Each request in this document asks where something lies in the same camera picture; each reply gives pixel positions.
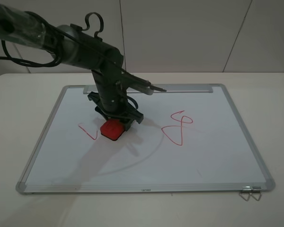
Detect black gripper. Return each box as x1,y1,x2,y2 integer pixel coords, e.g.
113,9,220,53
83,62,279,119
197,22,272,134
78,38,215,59
88,92,144,131

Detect red whiteboard eraser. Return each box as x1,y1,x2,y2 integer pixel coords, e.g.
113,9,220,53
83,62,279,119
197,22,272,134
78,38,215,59
100,119,125,141

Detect dark robot arm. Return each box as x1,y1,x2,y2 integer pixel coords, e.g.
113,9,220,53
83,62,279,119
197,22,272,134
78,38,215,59
0,4,149,129

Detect white aluminium-framed whiteboard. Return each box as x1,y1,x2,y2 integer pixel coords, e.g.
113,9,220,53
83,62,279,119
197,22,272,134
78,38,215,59
16,84,275,194

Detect grey marker tray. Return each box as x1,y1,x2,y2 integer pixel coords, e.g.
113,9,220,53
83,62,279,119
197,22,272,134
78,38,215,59
83,84,213,95

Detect left metal hanging hook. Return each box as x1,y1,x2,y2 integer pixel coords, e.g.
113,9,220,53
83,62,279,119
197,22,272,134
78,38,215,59
239,186,252,201

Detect metal hanging hook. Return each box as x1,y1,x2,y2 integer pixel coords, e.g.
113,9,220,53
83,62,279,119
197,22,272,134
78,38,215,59
239,186,252,201
249,186,262,201

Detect right metal hanging hook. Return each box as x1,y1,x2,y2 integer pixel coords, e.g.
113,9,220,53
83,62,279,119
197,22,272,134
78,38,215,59
249,186,262,201

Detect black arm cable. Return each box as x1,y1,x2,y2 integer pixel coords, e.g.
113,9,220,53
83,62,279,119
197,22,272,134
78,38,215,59
0,11,157,123

